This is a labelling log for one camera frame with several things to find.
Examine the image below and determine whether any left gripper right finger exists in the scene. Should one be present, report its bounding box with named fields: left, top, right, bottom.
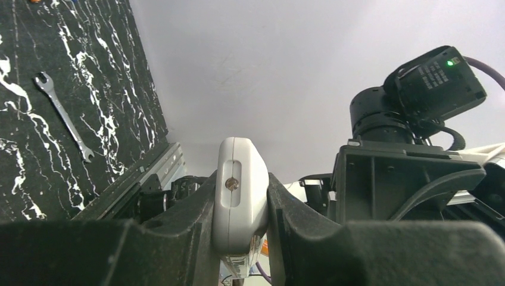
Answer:
left=267, top=175, right=504, bottom=285

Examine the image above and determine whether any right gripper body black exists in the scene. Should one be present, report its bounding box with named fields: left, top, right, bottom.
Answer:
left=331, top=140, right=486, bottom=223

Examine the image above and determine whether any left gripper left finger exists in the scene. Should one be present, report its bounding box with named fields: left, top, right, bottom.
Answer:
left=1, top=175, right=220, bottom=285

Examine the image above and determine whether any white remote control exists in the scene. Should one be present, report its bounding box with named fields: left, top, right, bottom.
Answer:
left=211, top=137, right=269, bottom=279

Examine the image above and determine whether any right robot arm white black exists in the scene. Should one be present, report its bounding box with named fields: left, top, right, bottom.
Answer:
left=300, top=46, right=504, bottom=224

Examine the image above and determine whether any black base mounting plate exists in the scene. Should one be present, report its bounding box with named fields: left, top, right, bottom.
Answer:
left=73, top=142, right=210, bottom=222

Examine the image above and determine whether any silver open-end wrench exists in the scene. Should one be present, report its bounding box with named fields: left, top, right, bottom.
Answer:
left=34, top=71, right=95, bottom=163

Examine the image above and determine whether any aluminium frame rail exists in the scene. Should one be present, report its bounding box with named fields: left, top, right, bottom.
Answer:
left=137, top=142, right=186, bottom=189

